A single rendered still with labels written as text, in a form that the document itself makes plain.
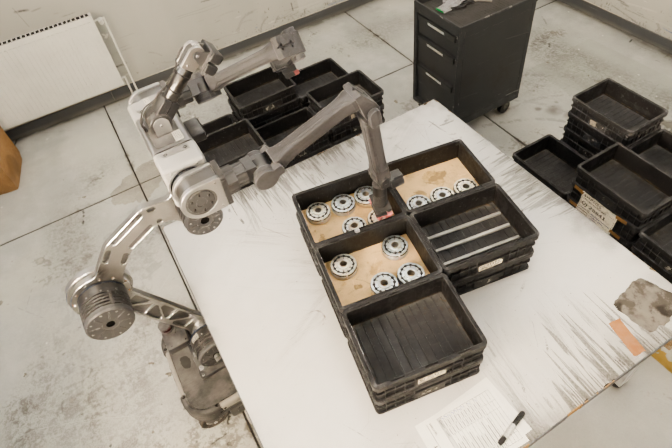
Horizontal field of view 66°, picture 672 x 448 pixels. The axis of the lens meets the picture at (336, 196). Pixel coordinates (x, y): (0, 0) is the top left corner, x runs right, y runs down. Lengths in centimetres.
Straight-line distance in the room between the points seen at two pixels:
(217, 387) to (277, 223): 80
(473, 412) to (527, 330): 38
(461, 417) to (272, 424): 64
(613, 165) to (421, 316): 154
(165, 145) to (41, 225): 249
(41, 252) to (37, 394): 100
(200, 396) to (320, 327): 76
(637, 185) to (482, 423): 157
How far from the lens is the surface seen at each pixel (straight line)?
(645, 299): 228
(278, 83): 358
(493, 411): 193
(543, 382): 201
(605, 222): 289
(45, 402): 320
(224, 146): 318
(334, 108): 155
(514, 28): 355
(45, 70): 453
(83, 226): 384
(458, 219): 217
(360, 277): 200
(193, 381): 261
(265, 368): 202
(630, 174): 303
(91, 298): 209
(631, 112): 342
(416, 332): 188
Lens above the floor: 250
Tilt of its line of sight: 47 degrees down
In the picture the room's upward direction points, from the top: 8 degrees counter-clockwise
